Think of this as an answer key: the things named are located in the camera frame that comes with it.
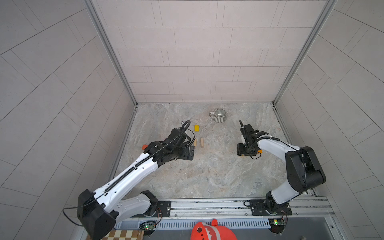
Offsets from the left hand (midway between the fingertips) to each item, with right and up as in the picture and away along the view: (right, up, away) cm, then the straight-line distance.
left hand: (190, 149), depth 75 cm
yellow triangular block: (+3, +9, +26) cm, 28 cm away
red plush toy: (+6, -29, -16) cm, 34 cm away
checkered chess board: (-27, -33, -13) cm, 45 cm away
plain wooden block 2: (+3, +6, -13) cm, 15 cm away
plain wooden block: (+6, 0, +18) cm, 19 cm away
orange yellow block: (+35, 0, -2) cm, 35 cm away
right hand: (+30, -5, +16) cm, 34 cm away
